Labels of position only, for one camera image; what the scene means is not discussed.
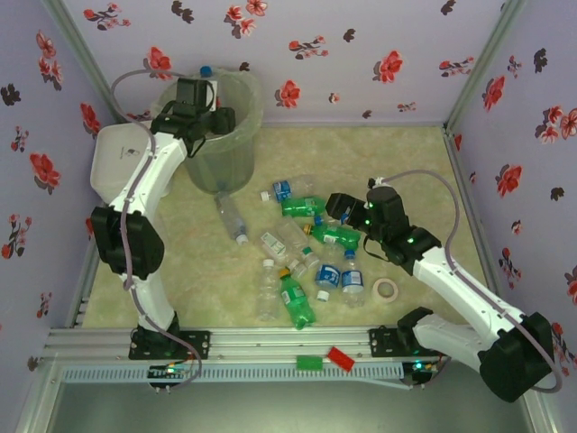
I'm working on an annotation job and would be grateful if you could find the beige masking tape roll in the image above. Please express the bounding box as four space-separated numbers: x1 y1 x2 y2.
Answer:
371 277 400 305

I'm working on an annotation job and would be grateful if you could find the right controller board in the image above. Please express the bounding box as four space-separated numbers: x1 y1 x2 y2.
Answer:
403 359 445 390

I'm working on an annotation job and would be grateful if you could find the green toy brick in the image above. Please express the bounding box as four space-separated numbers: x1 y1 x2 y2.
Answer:
295 355 325 372

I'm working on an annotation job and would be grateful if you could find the grey right arm cable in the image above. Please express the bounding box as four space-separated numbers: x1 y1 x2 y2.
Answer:
381 170 564 392

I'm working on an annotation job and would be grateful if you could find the left controller board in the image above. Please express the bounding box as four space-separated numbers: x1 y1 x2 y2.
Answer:
147 362 193 394

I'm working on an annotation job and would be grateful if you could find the aluminium mounting rail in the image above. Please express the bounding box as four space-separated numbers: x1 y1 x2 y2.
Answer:
43 327 454 362

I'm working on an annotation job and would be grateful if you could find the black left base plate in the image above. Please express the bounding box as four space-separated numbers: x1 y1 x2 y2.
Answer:
128 328 213 361

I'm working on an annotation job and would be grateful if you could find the red toy brick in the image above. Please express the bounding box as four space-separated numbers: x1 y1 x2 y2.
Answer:
326 345 356 373

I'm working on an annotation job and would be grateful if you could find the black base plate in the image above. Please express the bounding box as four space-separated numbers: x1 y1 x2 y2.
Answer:
368 327 450 358
128 328 213 361

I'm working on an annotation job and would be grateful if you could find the green bottle yellow cap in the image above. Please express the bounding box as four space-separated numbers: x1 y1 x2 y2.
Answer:
302 222 362 250
277 267 319 331

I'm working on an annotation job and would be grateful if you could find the aluminium table side rail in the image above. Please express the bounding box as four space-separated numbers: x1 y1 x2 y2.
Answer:
66 200 114 333
443 125 502 294

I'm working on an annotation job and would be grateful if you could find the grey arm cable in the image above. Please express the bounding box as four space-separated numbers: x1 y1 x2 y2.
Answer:
381 170 564 392
110 69 204 392

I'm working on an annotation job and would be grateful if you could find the grey left arm cable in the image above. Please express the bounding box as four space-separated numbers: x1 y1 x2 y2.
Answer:
110 69 204 392

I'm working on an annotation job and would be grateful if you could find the controller board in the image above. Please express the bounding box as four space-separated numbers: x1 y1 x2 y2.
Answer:
147 362 193 394
403 359 445 390

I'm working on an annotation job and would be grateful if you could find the white slotted cable duct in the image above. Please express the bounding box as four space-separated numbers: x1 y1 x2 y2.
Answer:
60 363 406 384

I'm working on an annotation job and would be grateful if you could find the blue-label bottle blue cap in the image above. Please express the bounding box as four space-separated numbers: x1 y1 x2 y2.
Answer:
339 248 368 309

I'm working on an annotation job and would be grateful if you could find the clear bottle green cap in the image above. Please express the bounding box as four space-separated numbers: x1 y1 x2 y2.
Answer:
275 215 322 271

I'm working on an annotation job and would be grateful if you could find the white square lid box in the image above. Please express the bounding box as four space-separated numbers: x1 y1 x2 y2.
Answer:
88 122 173 207

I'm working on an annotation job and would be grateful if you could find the crushed blue-label bottle white cap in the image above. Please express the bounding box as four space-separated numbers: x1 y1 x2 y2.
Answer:
313 243 346 303

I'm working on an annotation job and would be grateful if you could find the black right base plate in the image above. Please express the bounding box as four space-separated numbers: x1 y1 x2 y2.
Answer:
368 327 450 358

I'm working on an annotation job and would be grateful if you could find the aluminium frame post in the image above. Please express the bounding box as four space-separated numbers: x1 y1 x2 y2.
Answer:
513 360 561 433
41 0 128 124
13 355 64 433
444 0 528 136

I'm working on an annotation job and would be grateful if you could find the clear plastic bin liner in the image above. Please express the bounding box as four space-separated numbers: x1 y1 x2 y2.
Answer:
151 67 265 155

